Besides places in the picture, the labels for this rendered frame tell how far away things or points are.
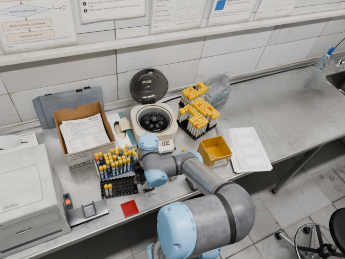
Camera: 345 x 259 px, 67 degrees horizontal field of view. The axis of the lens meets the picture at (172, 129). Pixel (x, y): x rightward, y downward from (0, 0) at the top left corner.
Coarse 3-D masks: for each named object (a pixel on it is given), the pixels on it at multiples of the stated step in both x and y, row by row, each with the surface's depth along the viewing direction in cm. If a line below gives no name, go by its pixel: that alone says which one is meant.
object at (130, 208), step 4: (132, 200) 124; (124, 204) 123; (128, 204) 123; (132, 204) 124; (124, 208) 122; (128, 208) 122; (132, 208) 122; (136, 208) 123; (124, 212) 121; (128, 212) 121; (132, 212) 121; (136, 212) 121; (124, 216) 119; (128, 216) 119
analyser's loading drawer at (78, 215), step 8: (104, 200) 119; (80, 208) 115; (88, 208) 116; (96, 208) 116; (104, 208) 117; (72, 216) 113; (80, 216) 113; (88, 216) 112; (96, 216) 114; (72, 224) 111
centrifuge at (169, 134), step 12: (132, 108) 146; (144, 108) 147; (156, 108) 150; (168, 108) 150; (132, 120) 141; (168, 120) 149; (132, 132) 146; (144, 132) 137; (156, 132) 137; (168, 132) 139; (168, 144) 142
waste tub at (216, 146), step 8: (216, 136) 144; (200, 144) 142; (208, 144) 147; (216, 144) 150; (224, 144) 143; (200, 152) 144; (208, 152) 147; (216, 152) 148; (224, 152) 145; (208, 160) 136; (216, 160) 136; (224, 160) 140
